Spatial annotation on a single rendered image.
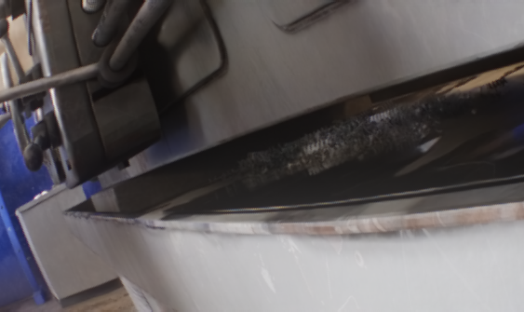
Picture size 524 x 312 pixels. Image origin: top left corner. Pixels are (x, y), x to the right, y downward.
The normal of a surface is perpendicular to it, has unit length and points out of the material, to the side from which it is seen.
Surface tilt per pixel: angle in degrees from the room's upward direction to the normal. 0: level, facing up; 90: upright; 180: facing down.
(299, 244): 90
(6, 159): 90
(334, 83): 90
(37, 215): 90
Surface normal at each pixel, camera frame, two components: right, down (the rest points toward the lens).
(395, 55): -0.88, 0.39
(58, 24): 0.28, -0.07
